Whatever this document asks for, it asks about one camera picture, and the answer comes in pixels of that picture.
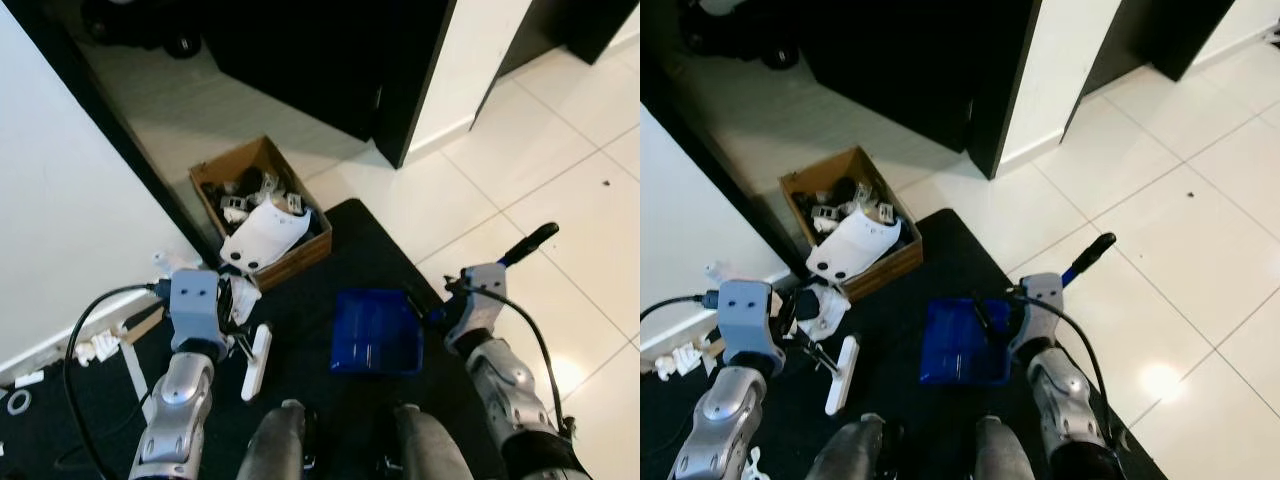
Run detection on white brush with black handle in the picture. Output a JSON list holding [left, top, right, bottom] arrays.
[[228, 322, 274, 403], [800, 334, 862, 417]]

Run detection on blue long-handled dustpan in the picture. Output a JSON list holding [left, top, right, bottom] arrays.
[[918, 232, 1118, 387], [330, 222, 561, 378]]

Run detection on black floor mat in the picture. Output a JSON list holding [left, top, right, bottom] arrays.
[[0, 198, 523, 480], [640, 208, 1169, 480]]

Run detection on white robot shell part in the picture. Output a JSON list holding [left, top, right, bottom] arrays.
[[219, 198, 314, 274], [806, 208, 904, 284]]

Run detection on brown cardboard box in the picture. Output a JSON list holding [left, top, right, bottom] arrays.
[[780, 146, 925, 302], [190, 135, 333, 292]]

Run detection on grey left robot leg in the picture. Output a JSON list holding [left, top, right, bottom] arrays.
[[804, 414, 889, 480], [234, 399, 309, 480]]

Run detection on grey robot leg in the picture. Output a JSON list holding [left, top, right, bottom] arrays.
[[234, 399, 309, 480], [392, 403, 474, 480], [974, 415, 1038, 480], [804, 414, 889, 480]]

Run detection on white plastic debris piece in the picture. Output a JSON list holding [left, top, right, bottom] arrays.
[[654, 340, 707, 381], [74, 332, 124, 367]]

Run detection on black robot spare parts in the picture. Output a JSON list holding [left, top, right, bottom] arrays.
[[795, 178, 881, 216], [200, 168, 286, 211]]

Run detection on grey right robot leg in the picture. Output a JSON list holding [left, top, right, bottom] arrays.
[[392, 403, 474, 480], [974, 415, 1038, 480]]

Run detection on black cabinet door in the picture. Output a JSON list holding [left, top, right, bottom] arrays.
[[800, 0, 1044, 182], [203, 0, 459, 170]]

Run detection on black wheeled machine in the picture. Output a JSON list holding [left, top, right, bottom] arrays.
[[680, 0, 801, 72], [80, 0, 207, 60]]

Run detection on black door panel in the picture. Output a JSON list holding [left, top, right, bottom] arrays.
[[470, 0, 641, 123], [1062, 0, 1237, 136]]

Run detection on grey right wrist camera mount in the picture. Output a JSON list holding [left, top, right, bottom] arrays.
[[1014, 272, 1065, 349], [455, 262, 510, 336]]

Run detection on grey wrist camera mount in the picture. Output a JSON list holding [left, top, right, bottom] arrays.
[[455, 262, 510, 336], [167, 267, 224, 348], [716, 279, 774, 363], [1014, 272, 1065, 349]]

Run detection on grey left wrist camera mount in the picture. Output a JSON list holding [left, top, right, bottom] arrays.
[[716, 279, 774, 363], [167, 267, 224, 348]]

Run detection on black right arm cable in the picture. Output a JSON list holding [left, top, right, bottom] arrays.
[[462, 285, 576, 441], [1015, 287, 1121, 446]]

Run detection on black door frame strip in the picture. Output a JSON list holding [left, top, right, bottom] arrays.
[[640, 0, 816, 281], [3, 0, 223, 269]]

